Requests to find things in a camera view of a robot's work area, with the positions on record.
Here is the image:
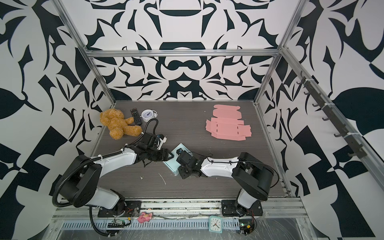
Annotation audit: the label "light blue paper box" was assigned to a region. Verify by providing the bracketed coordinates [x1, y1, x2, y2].
[163, 142, 193, 176]

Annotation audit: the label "pink paper boxes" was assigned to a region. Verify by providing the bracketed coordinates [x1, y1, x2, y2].
[206, 105, 252, 141]

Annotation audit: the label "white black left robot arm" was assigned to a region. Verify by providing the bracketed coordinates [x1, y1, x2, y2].
[52, 131, 175, 238]

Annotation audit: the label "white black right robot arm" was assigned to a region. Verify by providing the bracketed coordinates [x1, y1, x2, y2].
[177, 149, 280, 216]

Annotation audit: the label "black remote control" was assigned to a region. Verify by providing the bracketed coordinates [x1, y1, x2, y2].
[130, 108, 142, 126]

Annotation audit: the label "white round alarm clock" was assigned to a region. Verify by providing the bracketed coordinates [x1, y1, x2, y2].
[141, 109, 158, 123]

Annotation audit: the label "brown teddy bear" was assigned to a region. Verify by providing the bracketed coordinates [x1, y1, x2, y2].
[100, 109, 143, 140]

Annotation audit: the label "green square clock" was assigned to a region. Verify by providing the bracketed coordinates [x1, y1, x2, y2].
[209, 216, 223, 234]

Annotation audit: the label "pink small toy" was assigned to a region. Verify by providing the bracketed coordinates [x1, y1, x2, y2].
[138, 212, 153, 224]

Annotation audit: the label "small electronics board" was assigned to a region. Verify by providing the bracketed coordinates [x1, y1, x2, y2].
[239, 218, 257, 236]

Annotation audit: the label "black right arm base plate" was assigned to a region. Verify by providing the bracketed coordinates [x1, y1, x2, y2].
[221, 200, 264, 217]

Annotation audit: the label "white slotted cable duct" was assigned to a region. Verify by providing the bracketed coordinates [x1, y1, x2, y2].
[61, 219, 240, 231]

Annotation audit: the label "black wall hook rail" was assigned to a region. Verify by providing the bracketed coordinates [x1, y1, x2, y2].
[298, 76, 368, 159]

